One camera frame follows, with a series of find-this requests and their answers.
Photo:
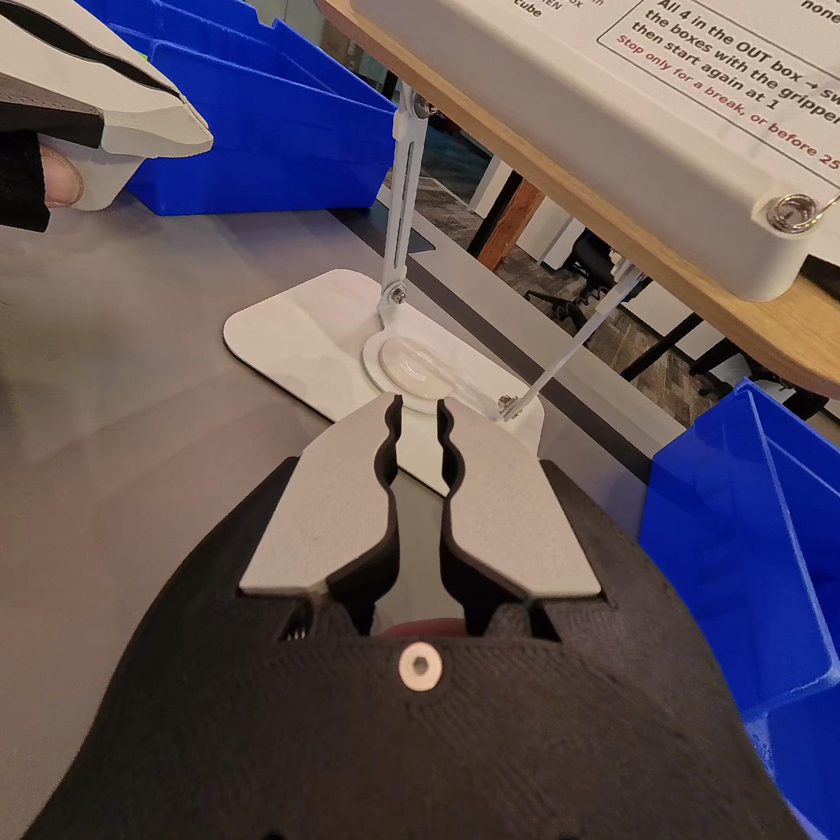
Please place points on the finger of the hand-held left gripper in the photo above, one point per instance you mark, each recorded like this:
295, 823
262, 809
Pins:
138, 121
98, 36

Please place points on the grey desk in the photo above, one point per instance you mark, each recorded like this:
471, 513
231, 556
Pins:
131, 394

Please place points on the clear round pad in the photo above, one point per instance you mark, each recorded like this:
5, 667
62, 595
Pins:
417, 367

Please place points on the wooden board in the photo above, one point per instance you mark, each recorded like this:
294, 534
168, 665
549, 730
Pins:
807, 328

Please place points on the black table leg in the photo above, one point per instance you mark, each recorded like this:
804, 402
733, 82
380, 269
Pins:
659, 349

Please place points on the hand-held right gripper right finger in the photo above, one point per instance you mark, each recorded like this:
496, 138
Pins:
518, 512

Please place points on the wooden post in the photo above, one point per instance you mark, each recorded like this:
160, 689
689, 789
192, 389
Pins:
508, 226

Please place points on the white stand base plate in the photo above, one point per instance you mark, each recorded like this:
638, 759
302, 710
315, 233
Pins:
295, 328

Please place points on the white instruction sheet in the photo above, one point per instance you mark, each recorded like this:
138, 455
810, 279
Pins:
754, 26

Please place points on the white box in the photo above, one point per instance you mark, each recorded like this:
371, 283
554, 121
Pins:
590, 98

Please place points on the blue plastic bin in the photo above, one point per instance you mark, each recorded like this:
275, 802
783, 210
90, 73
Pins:
709, 558
262, 157

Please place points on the person's left hand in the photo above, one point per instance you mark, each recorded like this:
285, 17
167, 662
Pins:
62, 180

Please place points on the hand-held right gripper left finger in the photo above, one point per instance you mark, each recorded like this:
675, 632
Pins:
321, 505

